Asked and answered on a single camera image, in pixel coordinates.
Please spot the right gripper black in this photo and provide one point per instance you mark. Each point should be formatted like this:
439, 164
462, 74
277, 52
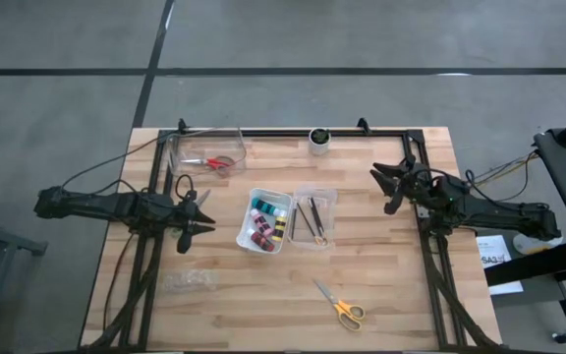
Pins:
423, 189

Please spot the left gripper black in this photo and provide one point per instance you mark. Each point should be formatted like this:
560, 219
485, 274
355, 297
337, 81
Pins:
185, 214

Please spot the white plastic bin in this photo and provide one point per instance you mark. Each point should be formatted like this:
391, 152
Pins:
244, 227

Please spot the pink black striped paint bottle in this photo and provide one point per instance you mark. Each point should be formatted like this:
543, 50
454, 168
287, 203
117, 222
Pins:
262, 223

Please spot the teal black striped paint bottle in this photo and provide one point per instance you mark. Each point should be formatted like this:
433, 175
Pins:
265, 206

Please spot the frosted translucent plastic bin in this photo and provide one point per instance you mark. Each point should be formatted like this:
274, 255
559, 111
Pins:
329, 216

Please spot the yellow black striped paint bottle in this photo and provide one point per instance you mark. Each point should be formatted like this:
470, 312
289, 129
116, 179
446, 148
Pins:
279, 227

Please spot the black pen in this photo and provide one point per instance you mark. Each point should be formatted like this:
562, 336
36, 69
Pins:
314, 211

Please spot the black paintbrush yellow ferrule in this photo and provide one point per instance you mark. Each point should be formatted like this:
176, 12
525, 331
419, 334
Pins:
320, 228

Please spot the thin dark paintbrush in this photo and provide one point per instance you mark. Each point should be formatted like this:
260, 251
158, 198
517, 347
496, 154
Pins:
293, 223

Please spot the brown paintbrush silver ferrule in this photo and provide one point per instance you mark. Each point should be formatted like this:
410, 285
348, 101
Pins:
306, 219

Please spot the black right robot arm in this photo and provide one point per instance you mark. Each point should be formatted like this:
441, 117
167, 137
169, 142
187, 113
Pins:
499, 216

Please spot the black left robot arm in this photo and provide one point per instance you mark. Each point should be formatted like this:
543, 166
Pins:
91, 206

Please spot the clear plastic bag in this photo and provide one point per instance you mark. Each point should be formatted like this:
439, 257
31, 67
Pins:
189, 281

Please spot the clear plastic bin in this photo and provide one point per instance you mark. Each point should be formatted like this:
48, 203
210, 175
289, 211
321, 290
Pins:
194, 147

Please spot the succulent in white pot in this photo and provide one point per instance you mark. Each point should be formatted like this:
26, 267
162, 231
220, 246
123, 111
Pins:
320, 147

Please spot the white printed paper sheet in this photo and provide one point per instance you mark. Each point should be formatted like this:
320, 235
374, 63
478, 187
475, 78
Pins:
496, 255

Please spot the grey metal table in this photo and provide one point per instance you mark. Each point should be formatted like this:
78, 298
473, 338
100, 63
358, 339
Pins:
13, 241

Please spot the small black caster wheel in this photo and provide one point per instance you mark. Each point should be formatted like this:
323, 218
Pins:
564, 338

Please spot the black metal rig frame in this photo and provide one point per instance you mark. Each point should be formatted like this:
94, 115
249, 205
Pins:
414, 134

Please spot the black frame clamp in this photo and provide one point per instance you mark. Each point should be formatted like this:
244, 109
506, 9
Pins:
181, 125
361, 124

